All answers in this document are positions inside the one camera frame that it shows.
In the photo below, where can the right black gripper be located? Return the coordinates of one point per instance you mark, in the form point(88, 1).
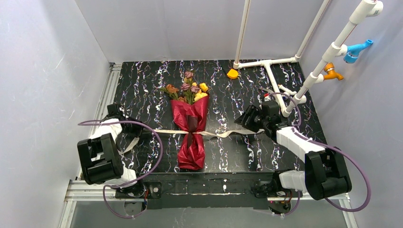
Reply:
point(246, 118)

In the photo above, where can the blue plastic faucet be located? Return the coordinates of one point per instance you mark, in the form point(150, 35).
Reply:
point(353, 51)

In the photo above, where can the beige ribbon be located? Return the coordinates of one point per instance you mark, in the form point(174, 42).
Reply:
point(204, 133)

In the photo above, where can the red wrapping paper sheet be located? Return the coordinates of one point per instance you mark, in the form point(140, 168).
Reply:
point(191, 119)

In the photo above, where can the white PVC pipe frame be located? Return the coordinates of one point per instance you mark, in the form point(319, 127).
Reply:
point(324, 42)

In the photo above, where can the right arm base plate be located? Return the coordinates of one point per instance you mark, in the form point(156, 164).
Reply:
point(281, 201)

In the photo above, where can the pink fake flower bunch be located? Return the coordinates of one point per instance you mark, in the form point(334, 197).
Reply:
point(182, 94)

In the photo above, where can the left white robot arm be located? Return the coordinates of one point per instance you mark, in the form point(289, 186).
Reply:
point(99, 155)

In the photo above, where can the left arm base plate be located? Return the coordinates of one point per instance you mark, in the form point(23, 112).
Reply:
point(140, 190)

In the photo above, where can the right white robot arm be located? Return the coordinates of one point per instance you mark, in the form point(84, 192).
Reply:
point(325, 174)

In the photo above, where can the yellow fake flower bunch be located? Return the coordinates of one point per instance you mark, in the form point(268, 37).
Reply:
point(199, 91)

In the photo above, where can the orange plastic faucet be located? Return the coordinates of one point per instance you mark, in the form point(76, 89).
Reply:
point(330, 72)

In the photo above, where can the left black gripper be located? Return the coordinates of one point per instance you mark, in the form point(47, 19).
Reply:
point(131, 130)

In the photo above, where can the orange tape measure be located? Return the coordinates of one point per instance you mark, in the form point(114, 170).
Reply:
point(232, 74)

